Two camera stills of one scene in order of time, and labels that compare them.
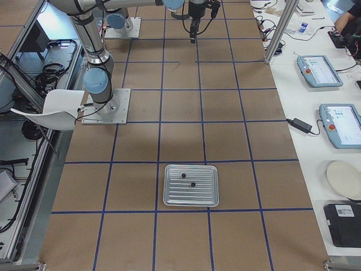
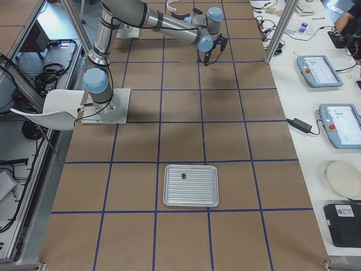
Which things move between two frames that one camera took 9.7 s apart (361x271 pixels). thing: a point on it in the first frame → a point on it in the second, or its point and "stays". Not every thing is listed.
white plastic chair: (60, 109) stays
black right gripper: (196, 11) → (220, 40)
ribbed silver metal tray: (177, 191) stays
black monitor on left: (36, 39) stays
